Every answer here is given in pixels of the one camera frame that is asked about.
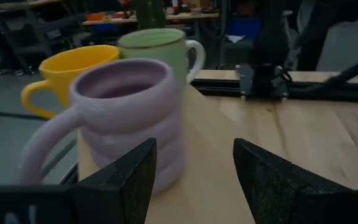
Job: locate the yellow faceted mug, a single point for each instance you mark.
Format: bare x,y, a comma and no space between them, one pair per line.
70,68

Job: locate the dark metal shelving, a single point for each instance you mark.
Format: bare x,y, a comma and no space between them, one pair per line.
26,31

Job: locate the green cactus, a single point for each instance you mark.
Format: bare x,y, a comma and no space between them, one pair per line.
149,14

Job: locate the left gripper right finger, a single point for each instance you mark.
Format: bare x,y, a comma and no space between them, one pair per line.
291,199

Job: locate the black table edge rail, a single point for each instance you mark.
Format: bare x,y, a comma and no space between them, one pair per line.
216,88

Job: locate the blue chair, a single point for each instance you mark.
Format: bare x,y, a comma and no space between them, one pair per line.
244,28

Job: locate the grey upholstered chair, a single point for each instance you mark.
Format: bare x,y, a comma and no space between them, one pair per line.
346,46

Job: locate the orange bowl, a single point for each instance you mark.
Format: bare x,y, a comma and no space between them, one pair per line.
95,16

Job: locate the lilac ringed mug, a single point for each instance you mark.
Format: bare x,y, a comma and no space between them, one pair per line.
129,124

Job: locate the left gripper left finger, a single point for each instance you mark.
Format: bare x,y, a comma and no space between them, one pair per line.
104,199

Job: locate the cluttered wooden workbench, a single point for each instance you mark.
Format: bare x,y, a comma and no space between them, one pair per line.
197,16

